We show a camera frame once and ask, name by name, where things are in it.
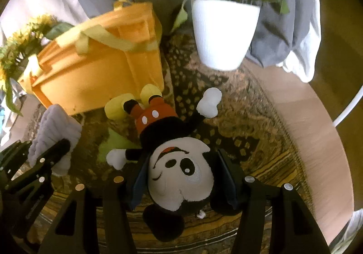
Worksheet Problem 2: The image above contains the mouse plush toy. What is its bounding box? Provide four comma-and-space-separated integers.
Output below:
104, 84, 223, 243

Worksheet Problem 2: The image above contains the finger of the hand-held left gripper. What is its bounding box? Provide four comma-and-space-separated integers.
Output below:
0, 140, 32, 171
5, 138, 71, 196

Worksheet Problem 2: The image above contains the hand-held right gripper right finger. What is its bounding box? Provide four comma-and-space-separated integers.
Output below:
217, 149, 332, 254

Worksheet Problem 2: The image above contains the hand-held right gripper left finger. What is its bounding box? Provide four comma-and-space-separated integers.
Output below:
38, 152, 149, 254

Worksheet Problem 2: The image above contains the lavender fluffy scrunchie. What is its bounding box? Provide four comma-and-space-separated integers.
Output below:
28, 104, 83, 177

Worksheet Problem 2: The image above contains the sunflower bouquet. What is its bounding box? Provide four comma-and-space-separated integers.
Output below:
0, 14, 75, 117

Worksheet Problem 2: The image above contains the potted plant in white pot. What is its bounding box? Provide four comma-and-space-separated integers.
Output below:
172, 0, 290, 71

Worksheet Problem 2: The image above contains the grey green vase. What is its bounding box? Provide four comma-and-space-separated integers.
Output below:
0, 77, 32, 114

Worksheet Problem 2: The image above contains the orange plastic crate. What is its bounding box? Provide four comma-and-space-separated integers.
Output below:
17, 0, 165, 116

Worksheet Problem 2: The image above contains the white curved tube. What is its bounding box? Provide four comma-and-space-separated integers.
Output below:
331, 92, 363, 128

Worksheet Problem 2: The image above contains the white sheer curtain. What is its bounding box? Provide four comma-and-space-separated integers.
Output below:
279, 0, 323, 83

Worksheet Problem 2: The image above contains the patterned fringed cloth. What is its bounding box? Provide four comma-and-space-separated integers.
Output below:
28, 29, 316, 254

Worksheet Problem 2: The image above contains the beige curtain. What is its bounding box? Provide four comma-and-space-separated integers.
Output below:
0, 0, 95, 55

